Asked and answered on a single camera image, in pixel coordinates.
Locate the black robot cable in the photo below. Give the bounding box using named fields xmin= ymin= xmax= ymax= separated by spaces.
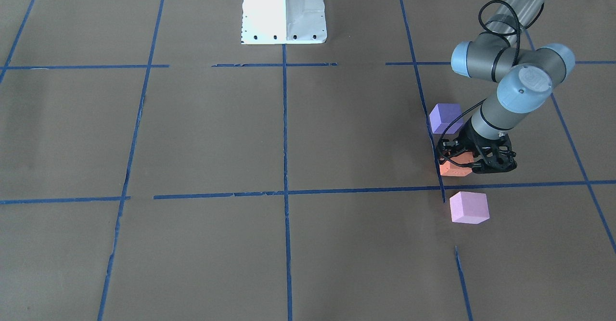
xmin=434 ymin=0 xmax=524 ymax=166

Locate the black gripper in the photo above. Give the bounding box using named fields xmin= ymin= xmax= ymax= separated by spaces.
xmin=436 ymin=124 xmax=517 ymax=174

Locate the orange foam block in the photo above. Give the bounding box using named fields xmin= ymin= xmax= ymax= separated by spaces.
xmin=439 ymin=152 xmax=475 ymax=177

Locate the white pedestal column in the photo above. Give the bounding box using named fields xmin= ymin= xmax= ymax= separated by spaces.
xmin=241 ymin=0 xmax=328 ymax=45

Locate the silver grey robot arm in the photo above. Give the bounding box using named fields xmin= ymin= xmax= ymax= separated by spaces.
xmin=436 ymin=0 xmax=576 ymax=174

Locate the pink foam block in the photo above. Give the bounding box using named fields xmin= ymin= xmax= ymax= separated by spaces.
xmin=449 ymin=192 xmax=490 ymax=224

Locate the purple foam block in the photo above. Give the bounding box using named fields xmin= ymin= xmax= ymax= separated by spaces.
xmin=429 ymin=103 xmax=462 ymax=134

